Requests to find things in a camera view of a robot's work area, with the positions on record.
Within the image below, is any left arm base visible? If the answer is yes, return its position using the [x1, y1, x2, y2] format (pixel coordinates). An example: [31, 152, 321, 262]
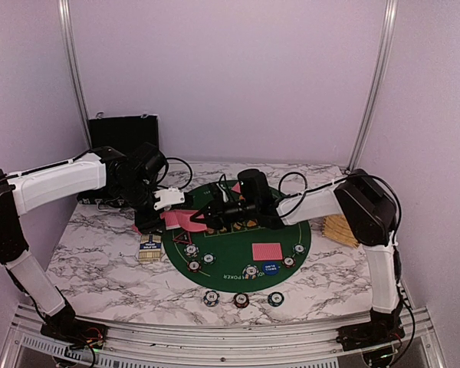
[41, 298, 107, 348]

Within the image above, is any aluminium frame post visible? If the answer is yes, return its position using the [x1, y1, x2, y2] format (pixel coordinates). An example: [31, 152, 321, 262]
[347, 0, 399, 171]
[58, 0, 91, 146]

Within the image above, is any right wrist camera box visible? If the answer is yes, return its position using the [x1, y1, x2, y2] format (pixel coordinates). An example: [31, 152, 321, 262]
[238, 169, 273, 209]

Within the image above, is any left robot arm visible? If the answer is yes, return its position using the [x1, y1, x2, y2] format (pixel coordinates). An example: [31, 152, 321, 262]
[0, 143, 166, 341]

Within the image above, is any round green poker mat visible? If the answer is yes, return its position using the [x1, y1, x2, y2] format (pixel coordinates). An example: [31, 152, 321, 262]
[161, 179, 312, 289]

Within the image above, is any red back card deck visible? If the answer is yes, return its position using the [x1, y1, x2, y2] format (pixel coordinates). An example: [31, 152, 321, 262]
[160, 210, 182, 230]

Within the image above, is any black red triangle marker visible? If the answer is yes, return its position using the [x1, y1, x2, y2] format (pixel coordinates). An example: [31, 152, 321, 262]
[172, 231, 192, 245]

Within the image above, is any blue small blind button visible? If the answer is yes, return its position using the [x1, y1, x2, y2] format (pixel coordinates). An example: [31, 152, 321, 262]
[261, 261, 280, 276]

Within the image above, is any black poker chip case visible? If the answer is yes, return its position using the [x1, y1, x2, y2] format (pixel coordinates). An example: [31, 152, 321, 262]
[77, 113, 159, 209]

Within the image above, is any aluminium front rail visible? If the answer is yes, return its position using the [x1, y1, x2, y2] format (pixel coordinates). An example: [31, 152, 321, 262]
[0, 304, 445, 368]

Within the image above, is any right aluminium frame post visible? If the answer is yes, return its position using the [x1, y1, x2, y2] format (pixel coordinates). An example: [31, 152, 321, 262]
[347, 0, 399, 171]

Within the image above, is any left aluminium frame post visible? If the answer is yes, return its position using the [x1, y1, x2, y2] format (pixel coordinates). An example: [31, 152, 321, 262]
[58, 0, 91, 146]

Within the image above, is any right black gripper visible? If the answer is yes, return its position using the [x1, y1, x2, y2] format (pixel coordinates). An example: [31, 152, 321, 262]
[191, 193, 258, 232]

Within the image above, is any blue gold card box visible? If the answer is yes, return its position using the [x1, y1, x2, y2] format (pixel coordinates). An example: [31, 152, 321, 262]
[138, 234, 163, 263]

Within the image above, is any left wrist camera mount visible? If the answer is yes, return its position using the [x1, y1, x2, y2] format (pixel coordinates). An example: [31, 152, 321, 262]
[153, 187, 185, 211]

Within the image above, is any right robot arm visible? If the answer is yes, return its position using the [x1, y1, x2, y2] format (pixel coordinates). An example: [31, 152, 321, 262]
[190, 169, 402, 343]

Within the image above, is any blue white chip stack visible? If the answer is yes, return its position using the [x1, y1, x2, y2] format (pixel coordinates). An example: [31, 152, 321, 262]
[202, 290, 220, 307]

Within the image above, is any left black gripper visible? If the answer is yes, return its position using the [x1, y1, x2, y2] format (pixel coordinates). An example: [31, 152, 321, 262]
[114, 178, 167, 236]

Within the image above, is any teal chip stack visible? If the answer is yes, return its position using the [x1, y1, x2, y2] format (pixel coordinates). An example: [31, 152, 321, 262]
[268, 291, 284, 307]

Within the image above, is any brown chip stack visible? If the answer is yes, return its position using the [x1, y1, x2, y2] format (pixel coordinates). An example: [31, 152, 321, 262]
[233, 293, 249, 308]

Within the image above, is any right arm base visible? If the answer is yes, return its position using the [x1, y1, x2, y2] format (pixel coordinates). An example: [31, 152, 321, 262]
[336, 301, 406, 351]

